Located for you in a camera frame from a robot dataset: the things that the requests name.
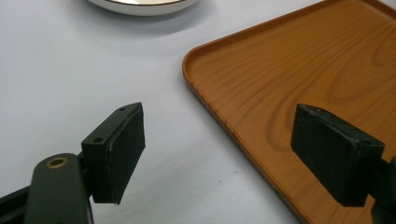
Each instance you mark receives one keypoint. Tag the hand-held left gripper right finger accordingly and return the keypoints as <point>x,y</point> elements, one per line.
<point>336,155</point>

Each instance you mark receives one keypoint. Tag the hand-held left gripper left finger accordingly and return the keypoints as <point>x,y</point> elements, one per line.
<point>115,155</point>

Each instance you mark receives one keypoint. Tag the brown wooden tray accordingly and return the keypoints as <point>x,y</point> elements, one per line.
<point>311,62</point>

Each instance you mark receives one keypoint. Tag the white plate with gold rim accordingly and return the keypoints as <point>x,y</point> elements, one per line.
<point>143,7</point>

